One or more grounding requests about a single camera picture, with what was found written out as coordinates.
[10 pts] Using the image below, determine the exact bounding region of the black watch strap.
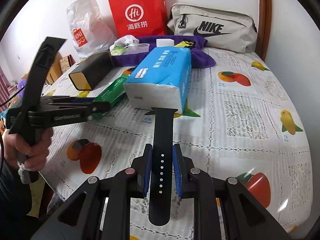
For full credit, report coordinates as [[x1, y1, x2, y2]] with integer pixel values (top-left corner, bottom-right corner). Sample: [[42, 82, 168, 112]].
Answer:
[[148, 107, 179, 228]]

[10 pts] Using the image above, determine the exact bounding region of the green pocket tissue pack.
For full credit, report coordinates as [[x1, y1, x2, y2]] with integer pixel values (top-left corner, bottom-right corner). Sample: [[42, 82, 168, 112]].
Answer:
[[110, 44, 127, 56]]

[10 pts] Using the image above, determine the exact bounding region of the white cotton glove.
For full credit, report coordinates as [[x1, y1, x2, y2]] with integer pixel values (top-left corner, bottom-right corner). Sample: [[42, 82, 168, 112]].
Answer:
[[110, 35, 139, 51]]

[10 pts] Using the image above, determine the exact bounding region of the white sponge block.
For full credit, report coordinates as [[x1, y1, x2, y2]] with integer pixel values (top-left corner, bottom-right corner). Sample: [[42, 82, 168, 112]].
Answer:
[[156, 38, 175, 47]]

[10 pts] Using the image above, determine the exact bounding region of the yellow black strap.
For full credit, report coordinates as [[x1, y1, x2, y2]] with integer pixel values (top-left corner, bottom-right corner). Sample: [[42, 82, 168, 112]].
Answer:
[[173, 39, 196, 49]]

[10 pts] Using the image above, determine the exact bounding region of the person's left hand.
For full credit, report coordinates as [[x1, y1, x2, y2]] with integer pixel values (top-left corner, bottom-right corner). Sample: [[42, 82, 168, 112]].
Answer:
[[2, 127, 54, 171]]

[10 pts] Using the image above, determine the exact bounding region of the wooden nightstand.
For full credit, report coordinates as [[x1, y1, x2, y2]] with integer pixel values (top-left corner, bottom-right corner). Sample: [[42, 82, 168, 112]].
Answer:
[[21, 52, 63, 86]]

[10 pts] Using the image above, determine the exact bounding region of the patterned book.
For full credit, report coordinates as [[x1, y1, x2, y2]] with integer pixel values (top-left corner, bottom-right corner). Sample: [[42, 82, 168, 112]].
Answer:
[[59, 55, 74, 74]]

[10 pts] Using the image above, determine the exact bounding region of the dark green tea tin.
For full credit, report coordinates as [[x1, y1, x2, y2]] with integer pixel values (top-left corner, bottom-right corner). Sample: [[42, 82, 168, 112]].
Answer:
[[69, 51, 114, 91]]

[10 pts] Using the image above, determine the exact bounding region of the white Miniso plastic bag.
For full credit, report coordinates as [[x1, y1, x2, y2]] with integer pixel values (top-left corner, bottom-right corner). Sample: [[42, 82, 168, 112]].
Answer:
[[66, 0, 116, 59]]

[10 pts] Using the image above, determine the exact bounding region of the blue tissue pack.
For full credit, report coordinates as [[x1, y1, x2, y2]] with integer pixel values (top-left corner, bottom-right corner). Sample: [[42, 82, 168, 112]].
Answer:
[[124, 55, 191, 114]]

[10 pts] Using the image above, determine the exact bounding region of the red Haidilao paper bag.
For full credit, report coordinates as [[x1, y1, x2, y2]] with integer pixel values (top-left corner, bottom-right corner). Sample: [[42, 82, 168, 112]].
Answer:
[[108, 0, 168, 37]]

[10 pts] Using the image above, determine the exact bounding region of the purple towel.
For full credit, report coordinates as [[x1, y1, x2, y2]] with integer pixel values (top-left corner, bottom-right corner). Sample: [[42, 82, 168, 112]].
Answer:
[[112, 35, 216, 69]]

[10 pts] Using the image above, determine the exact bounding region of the grey Nike pouch bag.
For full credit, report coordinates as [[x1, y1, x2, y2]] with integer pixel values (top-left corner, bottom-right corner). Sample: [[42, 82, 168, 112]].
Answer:
[[168, 2, 258, 53]]

